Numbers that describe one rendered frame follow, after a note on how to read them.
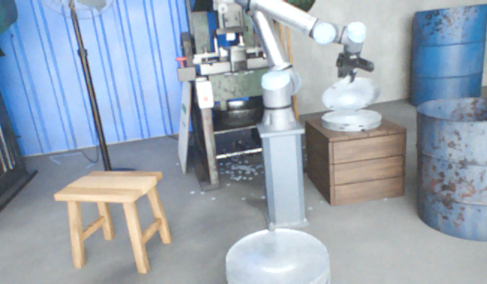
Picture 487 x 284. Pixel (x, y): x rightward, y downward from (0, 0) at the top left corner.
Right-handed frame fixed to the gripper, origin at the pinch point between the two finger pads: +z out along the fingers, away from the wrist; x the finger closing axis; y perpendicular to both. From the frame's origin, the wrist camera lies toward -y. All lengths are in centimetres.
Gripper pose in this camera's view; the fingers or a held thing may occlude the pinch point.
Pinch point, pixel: (349, 82)
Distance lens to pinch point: 184.3
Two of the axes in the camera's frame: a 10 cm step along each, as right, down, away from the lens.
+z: 1.1, 4.7, 8.8
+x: 0.3, 8.8, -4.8
